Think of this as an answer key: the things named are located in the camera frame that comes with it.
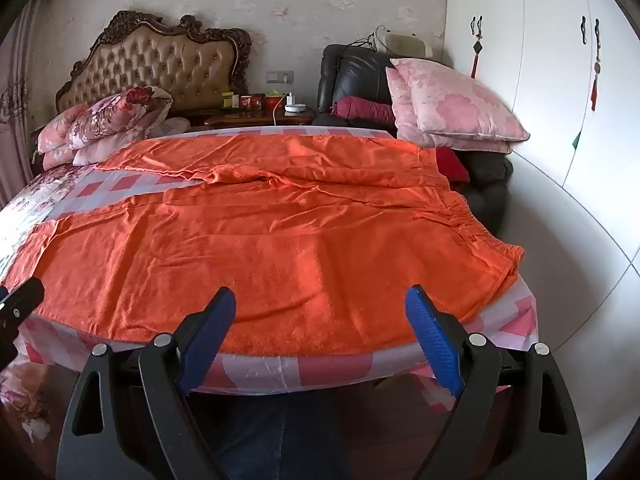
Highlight white wardrobe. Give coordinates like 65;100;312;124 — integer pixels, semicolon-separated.
444;0;640;281

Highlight pink checkered bed cover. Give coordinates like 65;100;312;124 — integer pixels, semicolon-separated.
0;125;541;416

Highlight orange towel blanket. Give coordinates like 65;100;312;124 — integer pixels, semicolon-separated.
0;132;526;358

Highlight white charging cable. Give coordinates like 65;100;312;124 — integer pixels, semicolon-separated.
272;91;291;128

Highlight large pink floral pillow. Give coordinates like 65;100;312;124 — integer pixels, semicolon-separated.
385;67;513;155
390;57;531;142

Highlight folded floral quilt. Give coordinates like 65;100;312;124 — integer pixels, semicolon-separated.
37;86;176;171

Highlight beige appliance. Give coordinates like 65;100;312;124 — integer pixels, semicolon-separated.
385;32;435;59

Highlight black leather armchair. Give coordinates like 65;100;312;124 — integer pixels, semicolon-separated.
316;44;513;226

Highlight dark red cushion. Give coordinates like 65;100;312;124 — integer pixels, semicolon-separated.
334;96;397;127

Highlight person's legs in jeans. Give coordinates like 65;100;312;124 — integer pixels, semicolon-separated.
190;390;351;480

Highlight dark grey cloth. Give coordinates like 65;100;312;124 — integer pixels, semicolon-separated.
460;152;513;191

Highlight black cable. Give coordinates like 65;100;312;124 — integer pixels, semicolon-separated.
345;25;392;53

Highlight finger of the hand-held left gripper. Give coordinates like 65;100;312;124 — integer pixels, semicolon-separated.
0;276;46;368

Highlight red cloth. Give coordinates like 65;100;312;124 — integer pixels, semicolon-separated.
436;147;471;183

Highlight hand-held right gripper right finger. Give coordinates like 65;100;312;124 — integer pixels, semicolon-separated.
404;285;587;480

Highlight wooden nightstand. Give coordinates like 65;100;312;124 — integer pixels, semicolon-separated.
204;105;317;131

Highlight tufted carved wooden headboard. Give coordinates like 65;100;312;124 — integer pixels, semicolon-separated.
54;10;252;113

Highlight long red tassel ornament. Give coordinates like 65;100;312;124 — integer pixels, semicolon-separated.
590;42;602;112

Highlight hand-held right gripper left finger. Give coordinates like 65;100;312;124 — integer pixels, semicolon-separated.
55;286;237;480

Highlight pale pink pillow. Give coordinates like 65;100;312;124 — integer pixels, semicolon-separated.
145;116;192;140

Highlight striped floral curtain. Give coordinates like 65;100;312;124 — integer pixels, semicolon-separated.
0;0;43;201

